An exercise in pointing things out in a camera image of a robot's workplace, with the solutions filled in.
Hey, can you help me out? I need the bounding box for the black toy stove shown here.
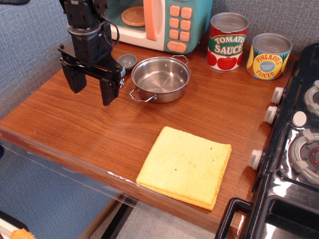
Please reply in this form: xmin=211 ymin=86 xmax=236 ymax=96
xmin=215 ymin=43 xmax=319 ymax=239

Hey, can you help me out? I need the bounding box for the blue grey measuring scoop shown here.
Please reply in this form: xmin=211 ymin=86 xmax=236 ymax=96
xmin=118 ymin=54 xmax=137 ymax=71

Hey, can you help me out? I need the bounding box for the stainless steel pan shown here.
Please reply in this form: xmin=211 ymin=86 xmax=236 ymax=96
xmin=130 ymin=55 xmax=191 ymax=104

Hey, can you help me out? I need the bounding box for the orange cloth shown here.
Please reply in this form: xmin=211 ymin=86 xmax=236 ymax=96
xmin=10 ymin=229 xmax=35 ymax=239

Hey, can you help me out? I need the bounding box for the tomato sauce can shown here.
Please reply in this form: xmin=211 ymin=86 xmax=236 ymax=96
xmin=206 ymin=12 xmax=249 ymax=71

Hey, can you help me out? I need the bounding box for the orange toy plate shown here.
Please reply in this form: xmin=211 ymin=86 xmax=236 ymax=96
xmin=121 ymin=6 xmax=145 ymax=27

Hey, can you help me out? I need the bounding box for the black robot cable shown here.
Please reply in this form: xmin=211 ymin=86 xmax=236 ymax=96
xmin=99 ymin=13 xmax=121 ymax=48

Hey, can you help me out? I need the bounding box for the yellow folded towel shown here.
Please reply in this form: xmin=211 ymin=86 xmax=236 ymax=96
xmin=136 ymin=126 xmax=232 ymax=210

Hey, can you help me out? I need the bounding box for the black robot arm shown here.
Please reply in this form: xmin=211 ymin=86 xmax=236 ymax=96
xmin=58 ymin=0 xmax=124 ymax=106

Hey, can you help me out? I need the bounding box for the teal toy microwave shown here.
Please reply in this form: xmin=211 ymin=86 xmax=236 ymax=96
xmin=106 ymin=0 xmax=213 ymax=54

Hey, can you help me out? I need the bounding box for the pineapple slices can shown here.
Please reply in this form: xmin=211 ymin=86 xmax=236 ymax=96
xmin=246 ymin=33 xmax=293 ymax=81

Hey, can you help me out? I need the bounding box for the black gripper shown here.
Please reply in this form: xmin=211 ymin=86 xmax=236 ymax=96
xmin=58 ymin=21 xmax=124 ymax=106

